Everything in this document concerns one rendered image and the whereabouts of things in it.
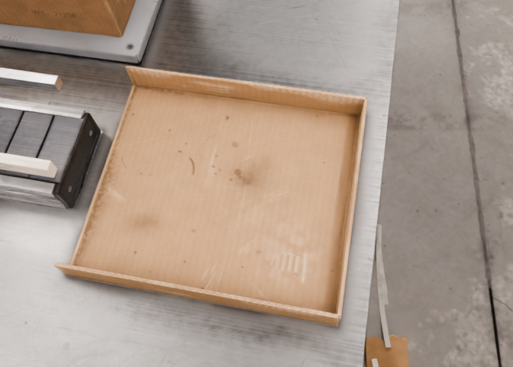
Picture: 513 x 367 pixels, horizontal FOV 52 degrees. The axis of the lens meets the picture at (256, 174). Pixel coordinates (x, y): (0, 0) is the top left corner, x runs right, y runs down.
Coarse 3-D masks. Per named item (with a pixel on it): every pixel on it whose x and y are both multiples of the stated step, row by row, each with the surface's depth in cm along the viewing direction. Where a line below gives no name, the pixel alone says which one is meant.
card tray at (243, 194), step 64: (128, 128) 66; (192, 128) 65; (256, 128) 65; (320, 128) 64; (128, 192) 62; (192, 192) 62; (256, 192) 61; (320, 192) 61; (128, 256) 59; (192, 256) 58; (256, 256) 58; (320, 256) 58; (320, 320) 54
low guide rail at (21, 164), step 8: (0, 160) 55; (8, 160) 55; (16, 160) 55; (24, 160) 55; (32, 160) 55; (40, 160) 55; (48, 160) 55; (0, 168) 57; (8, 168) 56; (16, 168) 56; (24, 168) 55; (32, 168) 55; (40, 168) 55; (48, 168) 55; (56, 168) 57; (48, 176) 56
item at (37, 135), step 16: (0, 112) 62; (16, 112) 62; (32, 112) 62; (0, 128) 61; (16, 128) 61; (32, 128) 61; (48, 128) 61; (64, 128) 61; (80, 128) 61; (0, 144) 60; (16, 144) 60; (32, 144) 60; (48, 144) 60; (64, 144) 60; (64, 160) 59; (16, 176) 60; (32, 176) 58
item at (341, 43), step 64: (192, 0) 75; (256, 0) 74; (320, 0) 74; (384, 0) 73; (0, 64) 72; (64, 64) 71; (128, 64) 71; (192, 64) 70; (256, 64) 70; (320, 64) 69; (384, 64) 69; (384, 128) 64; (0, 256) 60; (64, 256) 59; (0, 320) 57; (64, 320) 56; (128, 320) 56; (192, 320) 56; (256, 320) 55
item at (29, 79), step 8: (0, 72) 55; (8, 72) 55; (16, 72) 54; (24, 72) 54; (32, 72) 54; (0, 80) 55; (8, 80) 55; (16, 80) 54; (24, 80) 54; (32, 80) 54; (40, 80) 54; (48, 80) 54; (56, 80) 54; (32, 88) 55; (40, 88) 55; (48, 88) 54; (56, 88) 54
